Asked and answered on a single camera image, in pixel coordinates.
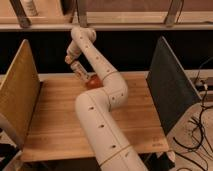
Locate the left metal shelf bracket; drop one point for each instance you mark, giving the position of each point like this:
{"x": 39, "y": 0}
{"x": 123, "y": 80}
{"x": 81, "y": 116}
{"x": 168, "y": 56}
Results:
{"x": 23, "y": 20}

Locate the brown bottle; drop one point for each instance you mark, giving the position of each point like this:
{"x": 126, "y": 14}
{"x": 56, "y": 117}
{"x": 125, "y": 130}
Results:
{"x": 94, "y": 82}

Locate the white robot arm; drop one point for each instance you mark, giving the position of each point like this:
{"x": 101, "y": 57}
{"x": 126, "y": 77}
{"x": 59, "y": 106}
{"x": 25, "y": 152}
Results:
{"x": 112, "y": 150}

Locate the middle metal shelf bracket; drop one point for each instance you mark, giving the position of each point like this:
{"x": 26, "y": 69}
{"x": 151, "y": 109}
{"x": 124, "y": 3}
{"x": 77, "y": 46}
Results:
{"x": 82, "y": 13}

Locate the tan wooden side panel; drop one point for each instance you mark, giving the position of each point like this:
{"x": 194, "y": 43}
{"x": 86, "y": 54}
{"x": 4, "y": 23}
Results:
{"x": 18, "y": 94}

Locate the dark grey side panel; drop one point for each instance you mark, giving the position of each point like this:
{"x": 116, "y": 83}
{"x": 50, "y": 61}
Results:
{"x": 173, "y": 93}

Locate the power strip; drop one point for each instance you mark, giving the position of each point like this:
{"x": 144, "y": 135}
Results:
{"x": 201, "y": 82}

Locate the metal shelf bracket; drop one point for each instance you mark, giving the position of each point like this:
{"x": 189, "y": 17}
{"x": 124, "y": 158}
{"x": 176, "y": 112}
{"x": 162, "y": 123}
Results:
{"x": 173, "y": 10}
{"x": 23, "y": 20}
{"x": 82, "y": 13}

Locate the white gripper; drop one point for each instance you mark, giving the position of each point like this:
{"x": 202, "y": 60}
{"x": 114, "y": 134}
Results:
{"x": 77, "y": 68}

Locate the right metal shelf bracket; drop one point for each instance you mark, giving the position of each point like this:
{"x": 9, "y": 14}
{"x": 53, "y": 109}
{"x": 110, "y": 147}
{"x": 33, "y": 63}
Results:
{"x": 173, "y": 10}

